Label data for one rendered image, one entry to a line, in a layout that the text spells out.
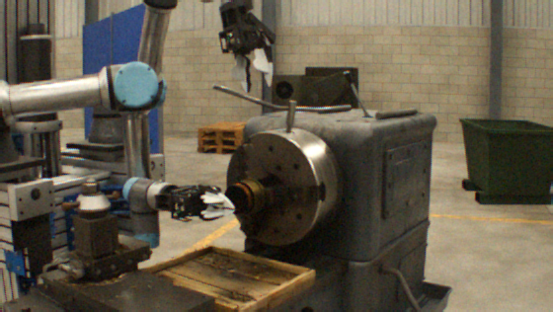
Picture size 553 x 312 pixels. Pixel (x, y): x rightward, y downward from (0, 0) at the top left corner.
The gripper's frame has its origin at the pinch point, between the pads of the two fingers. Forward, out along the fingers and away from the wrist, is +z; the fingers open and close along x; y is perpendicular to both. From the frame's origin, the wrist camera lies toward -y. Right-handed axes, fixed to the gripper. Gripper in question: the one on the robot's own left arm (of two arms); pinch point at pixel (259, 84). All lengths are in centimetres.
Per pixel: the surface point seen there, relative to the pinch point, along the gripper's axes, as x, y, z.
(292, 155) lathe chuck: -2.5, -11.2, 18.4
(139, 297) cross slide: -7, 42, 39
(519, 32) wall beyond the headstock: -102, -1022, -126
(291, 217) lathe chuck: -6.8, -11.2, 34.5
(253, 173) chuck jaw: -12.2, -5.8, 20.9
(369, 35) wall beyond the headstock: -395, -927, -188
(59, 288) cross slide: -27, 48, 36
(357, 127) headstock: 8.1, -29.4, 14.6
